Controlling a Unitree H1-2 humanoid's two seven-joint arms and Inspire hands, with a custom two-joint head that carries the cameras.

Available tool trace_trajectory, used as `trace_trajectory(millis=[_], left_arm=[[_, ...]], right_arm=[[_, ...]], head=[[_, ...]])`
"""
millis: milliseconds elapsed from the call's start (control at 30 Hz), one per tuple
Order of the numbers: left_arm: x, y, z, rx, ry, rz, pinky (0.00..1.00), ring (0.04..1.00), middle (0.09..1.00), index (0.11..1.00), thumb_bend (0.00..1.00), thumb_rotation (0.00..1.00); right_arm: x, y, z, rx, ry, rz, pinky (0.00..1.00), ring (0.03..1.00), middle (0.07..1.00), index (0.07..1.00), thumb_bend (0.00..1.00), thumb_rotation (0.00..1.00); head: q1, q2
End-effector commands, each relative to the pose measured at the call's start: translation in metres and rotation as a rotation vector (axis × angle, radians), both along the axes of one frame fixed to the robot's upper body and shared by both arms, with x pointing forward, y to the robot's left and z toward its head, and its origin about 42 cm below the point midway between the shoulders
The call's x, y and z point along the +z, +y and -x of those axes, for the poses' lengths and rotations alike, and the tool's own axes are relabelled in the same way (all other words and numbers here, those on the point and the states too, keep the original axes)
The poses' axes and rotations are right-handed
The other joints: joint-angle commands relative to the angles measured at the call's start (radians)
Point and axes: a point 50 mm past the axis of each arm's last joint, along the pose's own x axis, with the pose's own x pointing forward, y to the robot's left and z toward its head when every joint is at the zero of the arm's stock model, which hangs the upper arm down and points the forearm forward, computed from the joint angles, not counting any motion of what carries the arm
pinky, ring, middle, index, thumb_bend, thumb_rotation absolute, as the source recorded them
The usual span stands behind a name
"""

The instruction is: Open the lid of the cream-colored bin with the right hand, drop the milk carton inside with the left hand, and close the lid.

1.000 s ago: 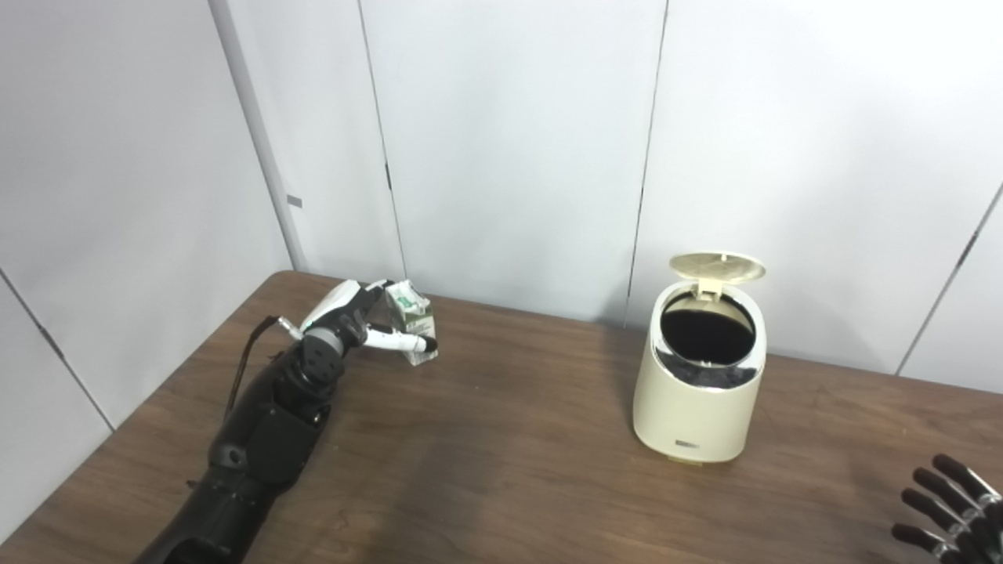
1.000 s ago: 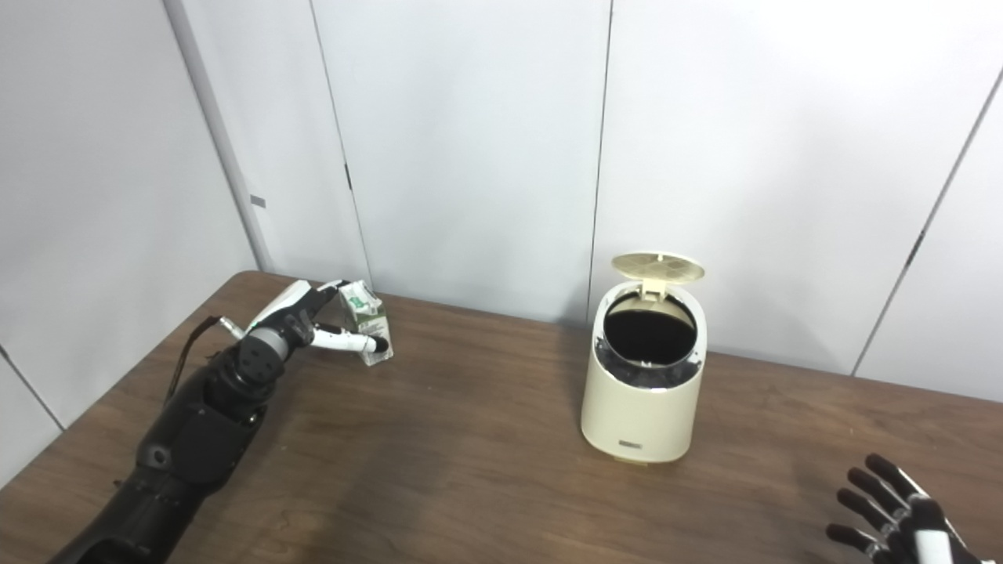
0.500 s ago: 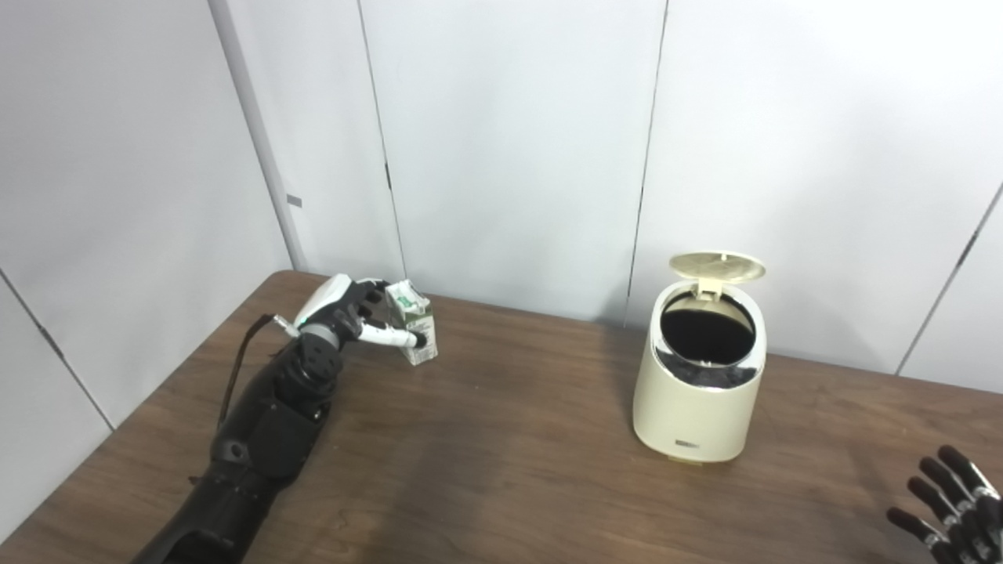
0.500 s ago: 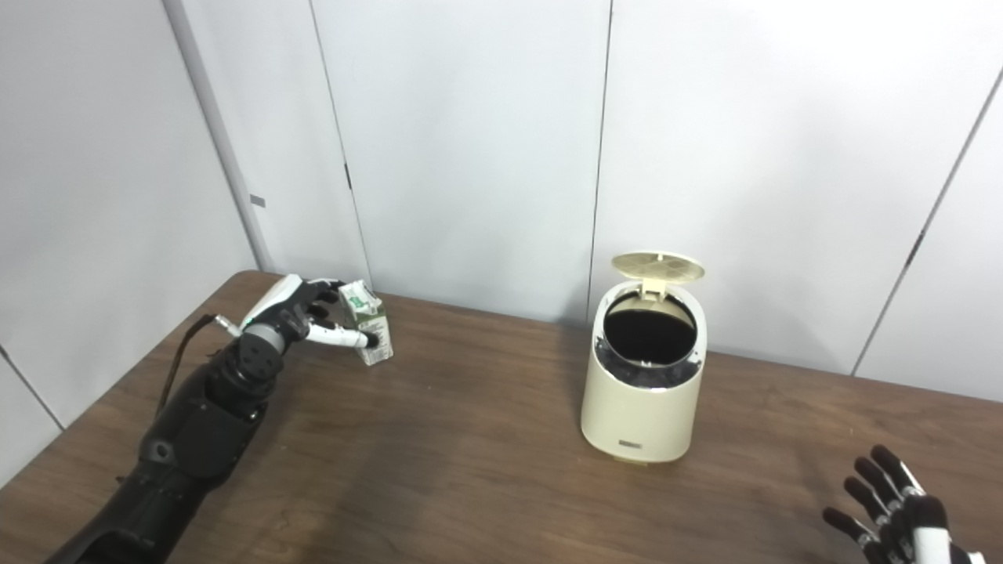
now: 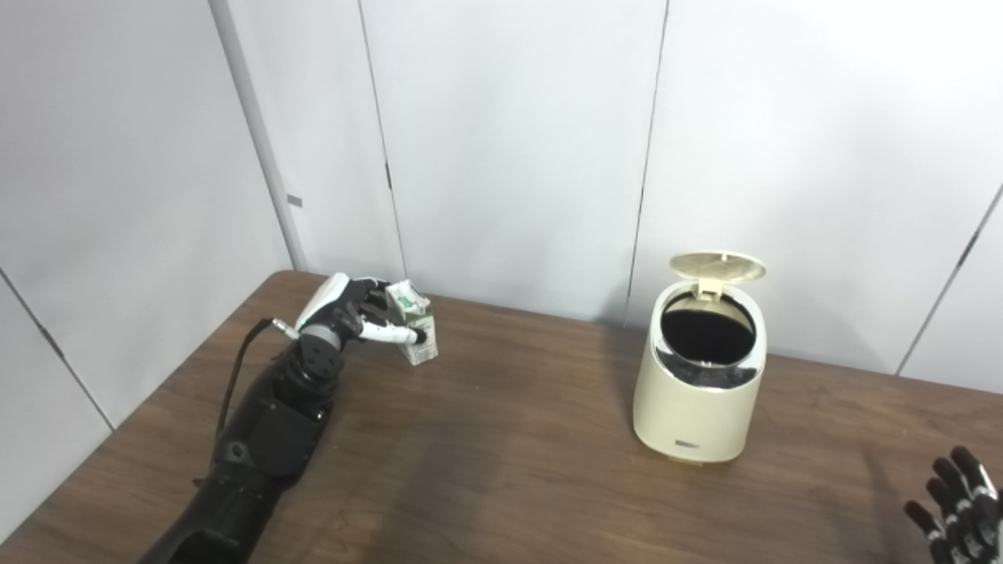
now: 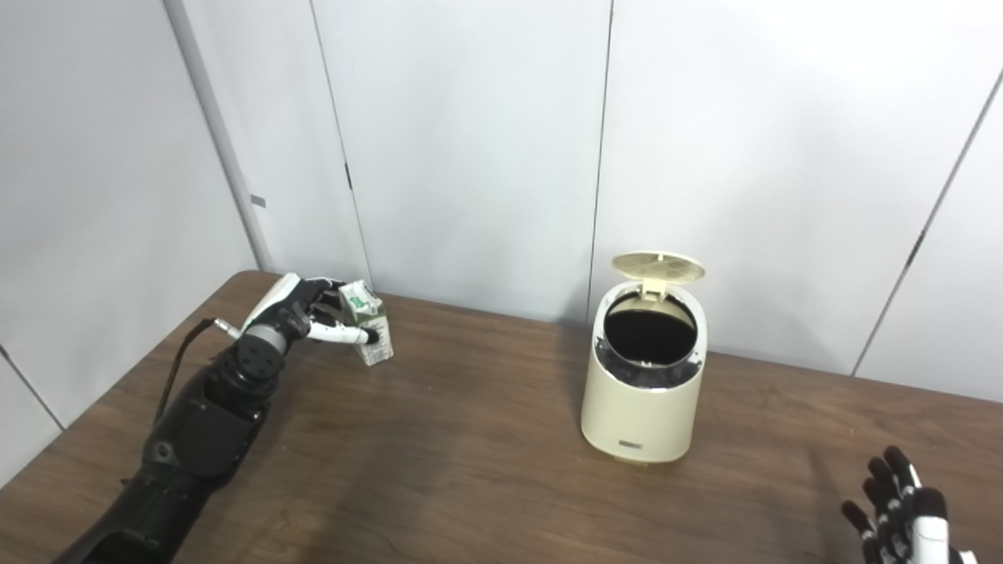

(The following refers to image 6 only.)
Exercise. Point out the white green milk carton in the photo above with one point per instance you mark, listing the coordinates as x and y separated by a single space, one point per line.
376 317

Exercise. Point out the cream round bin lid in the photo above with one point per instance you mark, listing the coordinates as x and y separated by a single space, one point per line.
658 268

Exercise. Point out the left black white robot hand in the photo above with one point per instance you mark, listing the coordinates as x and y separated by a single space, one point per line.
290 309

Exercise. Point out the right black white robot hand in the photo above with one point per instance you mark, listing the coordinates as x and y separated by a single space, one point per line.
901 533

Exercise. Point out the cream-colored bin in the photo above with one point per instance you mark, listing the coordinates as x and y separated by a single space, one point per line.
639 415

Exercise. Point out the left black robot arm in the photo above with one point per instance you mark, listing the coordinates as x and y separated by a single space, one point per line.
196 439

